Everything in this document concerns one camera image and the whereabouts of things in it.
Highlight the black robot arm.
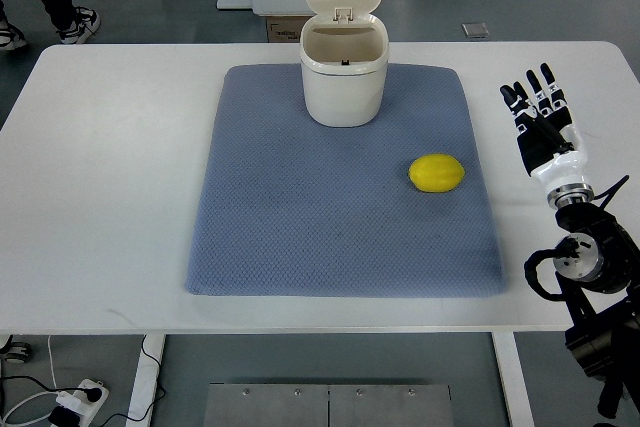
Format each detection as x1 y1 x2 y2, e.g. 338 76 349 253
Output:
524 175 639 419

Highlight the blue textured mat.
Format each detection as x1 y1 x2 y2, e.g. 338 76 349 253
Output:
185 64 505 298

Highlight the white power strip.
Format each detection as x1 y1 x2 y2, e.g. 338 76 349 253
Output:
56 379 109 418

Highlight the caster wheel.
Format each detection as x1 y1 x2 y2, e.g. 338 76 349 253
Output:
0 335 32 363

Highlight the grey floor outlet cover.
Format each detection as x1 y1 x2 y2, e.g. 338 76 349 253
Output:
461 22 490 39

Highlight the yellow lemon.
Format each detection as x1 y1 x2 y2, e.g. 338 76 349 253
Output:
408 153 465 193

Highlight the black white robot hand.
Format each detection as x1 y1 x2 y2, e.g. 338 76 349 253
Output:
500 63 595 210

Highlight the right white table leg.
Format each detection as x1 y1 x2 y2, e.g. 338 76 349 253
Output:
491 332 535 427

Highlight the metal floor plate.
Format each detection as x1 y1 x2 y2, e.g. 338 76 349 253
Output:
204 384 454 426

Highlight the white trash can open lid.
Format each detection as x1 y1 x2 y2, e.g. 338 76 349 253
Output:
300 0 390 127

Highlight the white table leg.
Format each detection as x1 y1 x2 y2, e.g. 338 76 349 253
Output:
491 332 535 427
125 334 166 427

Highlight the cardboard box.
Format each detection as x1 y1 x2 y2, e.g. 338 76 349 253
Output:
265 16 310 43

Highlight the left white table leg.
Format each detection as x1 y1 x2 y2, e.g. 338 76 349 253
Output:
125 334 166 427

